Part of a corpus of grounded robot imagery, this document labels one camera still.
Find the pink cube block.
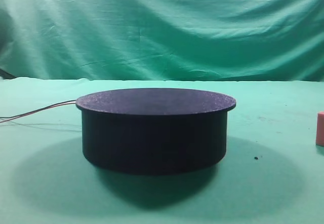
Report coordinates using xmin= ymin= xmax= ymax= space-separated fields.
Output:
xmin=315 ymin=111 xmax=324 ymax=147

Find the black round turntable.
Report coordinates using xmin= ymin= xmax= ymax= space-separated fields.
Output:
xmin=75 ymin=88 xmax=236 ymax=175

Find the green backdrop cloth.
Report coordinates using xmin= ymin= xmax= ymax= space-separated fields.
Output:
xmin=1 ymin=0 xmax=323 ymax=81

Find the red wire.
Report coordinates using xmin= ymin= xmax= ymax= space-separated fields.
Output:
xmin=0 ymin=100 xmax=77 ymax=120

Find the black wire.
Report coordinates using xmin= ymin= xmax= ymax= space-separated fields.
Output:
xmin=0 ymin=102 xmax=77 ymax=124

